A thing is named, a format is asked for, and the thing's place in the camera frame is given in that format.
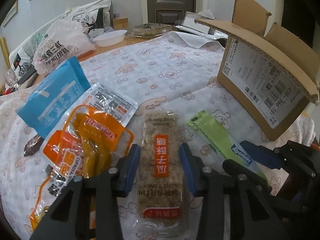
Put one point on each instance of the clear wine glass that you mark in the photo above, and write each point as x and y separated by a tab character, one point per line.
11	79

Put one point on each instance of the white book on foil bag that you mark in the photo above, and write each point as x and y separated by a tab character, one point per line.
189	25

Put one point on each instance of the cartoon print table cloth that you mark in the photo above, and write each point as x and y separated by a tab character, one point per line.
164	73

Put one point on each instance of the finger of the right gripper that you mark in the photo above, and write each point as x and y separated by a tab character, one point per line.
234	169
262	155

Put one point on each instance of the seed brittle bar packet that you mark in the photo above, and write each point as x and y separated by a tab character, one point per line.
160	174

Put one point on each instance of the orange chicken feet snack bag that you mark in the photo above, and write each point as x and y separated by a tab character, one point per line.
90	138

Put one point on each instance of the brown chocolate wafer bar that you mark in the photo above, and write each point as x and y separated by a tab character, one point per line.
33	145

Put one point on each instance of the green Alpenliebe candy stick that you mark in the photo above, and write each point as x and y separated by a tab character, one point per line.
223	143

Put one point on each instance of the white printed plastic bag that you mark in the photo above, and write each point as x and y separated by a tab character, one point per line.
63	40

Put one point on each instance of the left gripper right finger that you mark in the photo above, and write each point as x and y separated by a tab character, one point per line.
250	210

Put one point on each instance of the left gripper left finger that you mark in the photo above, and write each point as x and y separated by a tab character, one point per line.
87	208

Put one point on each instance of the dark wooden door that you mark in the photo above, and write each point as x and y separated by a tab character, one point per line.
171	1

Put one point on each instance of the white plastic bowl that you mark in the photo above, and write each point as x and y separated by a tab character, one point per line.
110	38

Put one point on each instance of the blue milk biscuit packet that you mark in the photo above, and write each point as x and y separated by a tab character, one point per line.
54	95

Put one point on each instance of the small brown cardboard box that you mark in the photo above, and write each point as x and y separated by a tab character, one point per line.
120	23

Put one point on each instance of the open cardboard box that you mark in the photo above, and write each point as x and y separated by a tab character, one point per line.
270	71

